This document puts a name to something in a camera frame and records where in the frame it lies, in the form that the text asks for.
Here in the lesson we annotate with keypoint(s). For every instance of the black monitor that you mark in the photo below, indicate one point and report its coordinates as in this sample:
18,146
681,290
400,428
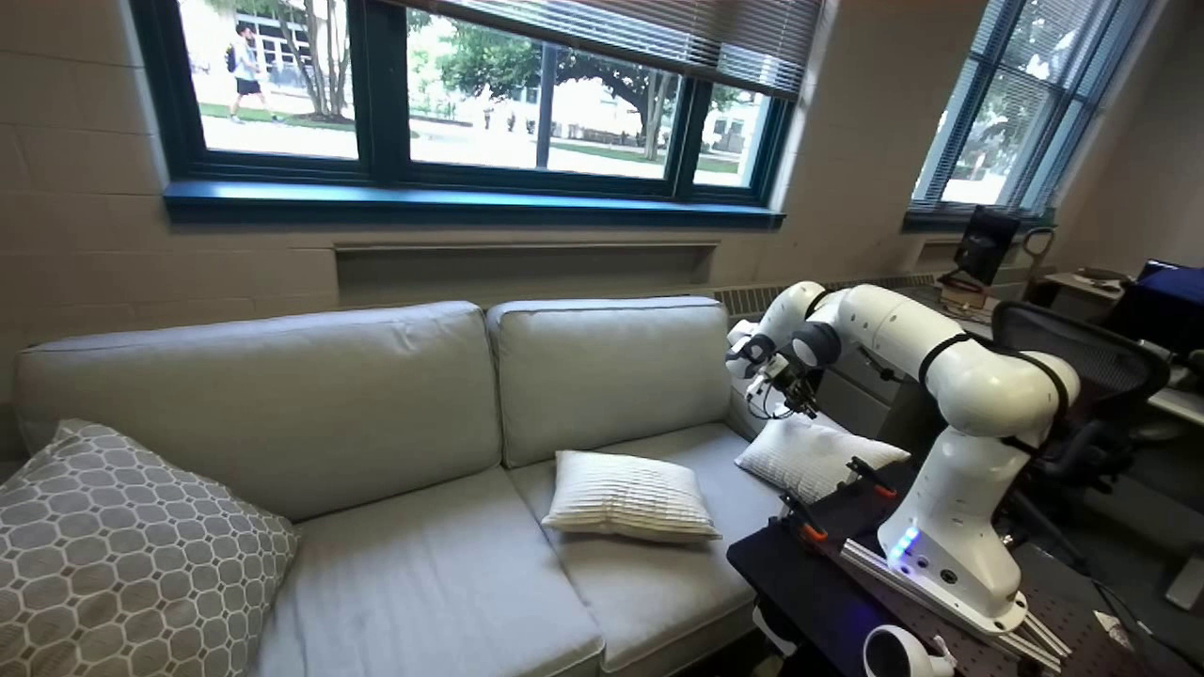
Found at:
987,245

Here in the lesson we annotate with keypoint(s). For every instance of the grey sofa back cushion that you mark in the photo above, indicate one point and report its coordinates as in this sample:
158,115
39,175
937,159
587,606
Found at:
587,378
313,401

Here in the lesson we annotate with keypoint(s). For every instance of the white VR controller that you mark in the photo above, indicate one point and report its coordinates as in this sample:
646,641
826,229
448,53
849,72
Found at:
903,653

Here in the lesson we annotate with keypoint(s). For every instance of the grey fabric sofa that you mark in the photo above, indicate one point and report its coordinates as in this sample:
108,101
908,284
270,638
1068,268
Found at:
679,641

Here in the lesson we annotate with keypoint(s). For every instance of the large grey patterned pillow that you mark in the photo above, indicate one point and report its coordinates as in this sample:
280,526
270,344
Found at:
115,566

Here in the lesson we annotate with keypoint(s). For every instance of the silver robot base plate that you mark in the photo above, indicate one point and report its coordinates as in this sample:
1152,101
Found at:
1035,634

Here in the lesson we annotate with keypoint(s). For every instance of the black office chair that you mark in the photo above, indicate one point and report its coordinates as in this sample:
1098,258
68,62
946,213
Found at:
1115,378

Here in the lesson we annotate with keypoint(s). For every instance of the grey window blinds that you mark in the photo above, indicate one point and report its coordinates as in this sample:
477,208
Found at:
700,33

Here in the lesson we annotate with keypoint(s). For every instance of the small cream pleated pillow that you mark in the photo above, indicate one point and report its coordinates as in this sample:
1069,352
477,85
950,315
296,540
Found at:
812,458
621,493

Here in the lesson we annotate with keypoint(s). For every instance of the orange black clamp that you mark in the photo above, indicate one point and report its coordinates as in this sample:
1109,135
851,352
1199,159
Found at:
802,521
866,476

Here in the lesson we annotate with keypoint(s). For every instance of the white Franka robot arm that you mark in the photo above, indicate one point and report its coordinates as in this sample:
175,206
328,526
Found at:
980,378

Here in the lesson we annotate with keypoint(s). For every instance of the light blue window frame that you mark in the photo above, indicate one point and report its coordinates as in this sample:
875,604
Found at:
954,221

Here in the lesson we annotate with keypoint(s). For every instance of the black robot table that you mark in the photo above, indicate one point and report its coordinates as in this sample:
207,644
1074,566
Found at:
802,604

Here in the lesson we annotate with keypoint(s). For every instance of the dark blue bin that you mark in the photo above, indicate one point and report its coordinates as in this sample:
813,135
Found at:
1172,307

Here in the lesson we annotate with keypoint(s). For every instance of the dark teal window frame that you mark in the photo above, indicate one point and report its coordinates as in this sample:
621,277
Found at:
377,90

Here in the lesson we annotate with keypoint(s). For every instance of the grey sofa seat cushion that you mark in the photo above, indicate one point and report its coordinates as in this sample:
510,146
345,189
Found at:
654,589
427,589

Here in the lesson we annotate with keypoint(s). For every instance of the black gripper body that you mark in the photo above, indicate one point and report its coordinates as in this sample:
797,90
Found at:
783,378

